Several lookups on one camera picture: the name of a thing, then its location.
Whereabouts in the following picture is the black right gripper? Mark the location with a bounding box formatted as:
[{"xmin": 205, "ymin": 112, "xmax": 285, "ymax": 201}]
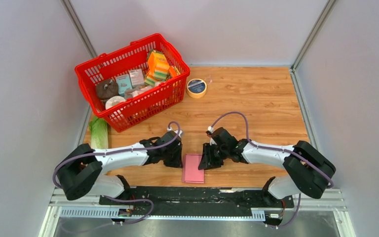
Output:
[{"xmin": 198, "ymin": 143, "xmax": 228, "ymax": 171}]

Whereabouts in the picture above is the pink paper box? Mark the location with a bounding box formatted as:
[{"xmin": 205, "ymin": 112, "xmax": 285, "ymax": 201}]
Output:
[{"xmin": 182, "ymin": 154, "xmax": 205, "ymax": 184}]

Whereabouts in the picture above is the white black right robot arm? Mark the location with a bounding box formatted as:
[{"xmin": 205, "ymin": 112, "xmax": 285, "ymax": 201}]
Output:
[{"xmin": 198, "ymin": 127, "xmax": 336, "ymax": 207}]

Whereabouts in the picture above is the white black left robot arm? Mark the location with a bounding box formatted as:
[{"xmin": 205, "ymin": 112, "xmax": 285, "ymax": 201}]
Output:
[{"xmin": 53, "ymin": 129, "xmax": 183, "ymax": 205}]

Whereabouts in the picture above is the grey pink small box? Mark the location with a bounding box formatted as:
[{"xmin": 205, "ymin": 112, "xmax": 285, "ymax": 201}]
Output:
[{"xmin": 129, "ymin": 69, "xmax": 145, "ymax": 88}]

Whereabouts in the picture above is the teal small box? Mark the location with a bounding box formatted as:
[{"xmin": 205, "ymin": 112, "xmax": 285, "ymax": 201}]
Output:
[{"xmin": 115, "ymin": 74, "xmax": 133, "ymax": 96}]

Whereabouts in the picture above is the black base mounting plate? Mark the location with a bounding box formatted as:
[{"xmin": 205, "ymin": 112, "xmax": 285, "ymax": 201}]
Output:
[{"xmin": 98, "ymin": 186, "xmax": 295, "ymax": 217}]

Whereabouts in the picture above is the red plastic shopping basket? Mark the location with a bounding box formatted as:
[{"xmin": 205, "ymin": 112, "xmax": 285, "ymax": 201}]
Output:
[{"xmin": 75, "ymin": 33, "xmax": 190, "ymax": 132}]

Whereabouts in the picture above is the yellow masking tape roll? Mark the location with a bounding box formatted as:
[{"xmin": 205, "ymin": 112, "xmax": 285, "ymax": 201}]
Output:
[{"xmin": 186, "ymin": 79, "xmax": 207, "ymax": 99}]

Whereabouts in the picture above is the napa cabbage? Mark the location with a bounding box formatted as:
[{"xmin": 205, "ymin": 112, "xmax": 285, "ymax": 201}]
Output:
[{"xmin": 89, "ymin": 117, "xmax": 109, "ymax": 149}]

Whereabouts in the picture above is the green yellow sponge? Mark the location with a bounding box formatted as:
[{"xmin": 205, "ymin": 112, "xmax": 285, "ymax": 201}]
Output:
[{"xmin": 144, "ymin": 73, "xmax": 158, "ymax": 87}]

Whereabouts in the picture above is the white tape roll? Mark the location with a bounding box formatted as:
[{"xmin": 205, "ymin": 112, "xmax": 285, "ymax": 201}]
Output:
[{"xmin": 105, "ymin": 96, "xmax": 126, "ymax": 110}]

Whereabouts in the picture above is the orange yellow sponge pack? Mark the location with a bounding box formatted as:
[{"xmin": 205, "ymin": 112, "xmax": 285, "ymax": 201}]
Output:
[{"xmin": 147, "ymin": 50, "xmax": 170, "ymax": 81}]

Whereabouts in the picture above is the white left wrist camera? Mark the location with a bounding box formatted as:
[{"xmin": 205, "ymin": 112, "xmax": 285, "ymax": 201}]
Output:
[{"xmin": 167, "ymin": 128, "xmax": 184, "ymax": 137}]

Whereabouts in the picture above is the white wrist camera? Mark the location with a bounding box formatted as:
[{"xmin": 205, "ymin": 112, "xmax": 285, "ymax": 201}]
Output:
[
  {"xmin": 206, "ymin": 126, "xmax": 217, "ymax": 145},
  {"xmin": 167, "ymin": 128, "xmax": 184, "ymax": 137}
]

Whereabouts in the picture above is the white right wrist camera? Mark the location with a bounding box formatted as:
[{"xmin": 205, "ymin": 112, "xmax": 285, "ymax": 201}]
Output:
[{"xmin": 206, "ymin": 126, "xmax": 217, "ymax": 145}]

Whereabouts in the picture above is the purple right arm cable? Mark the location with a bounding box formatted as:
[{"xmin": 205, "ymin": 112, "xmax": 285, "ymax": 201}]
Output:
[{"xmin": 209, "ymin": 111, "xmax": 335, "ymax": 229}]

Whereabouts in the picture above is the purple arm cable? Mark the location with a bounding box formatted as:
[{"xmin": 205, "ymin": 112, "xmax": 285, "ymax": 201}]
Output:
[
  {"xmin": 209, "ymin": 111, "xmax": 335, "ymax": 229},
  {"xmin": 52, "ymin": 121, "xmax": 182, "ymax": 226}
]

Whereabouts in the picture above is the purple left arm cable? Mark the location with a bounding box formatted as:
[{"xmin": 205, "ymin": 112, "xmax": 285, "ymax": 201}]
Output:
[{"xmin": 52, "ymin": 121, "xmax": 182, "ymax": 226}]

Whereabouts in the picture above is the aluminium rail frame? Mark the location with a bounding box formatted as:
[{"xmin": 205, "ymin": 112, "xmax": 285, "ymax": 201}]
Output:
[{"xmin": 49, "ymin": 189, "xmax": 347, "ymax": 221}]

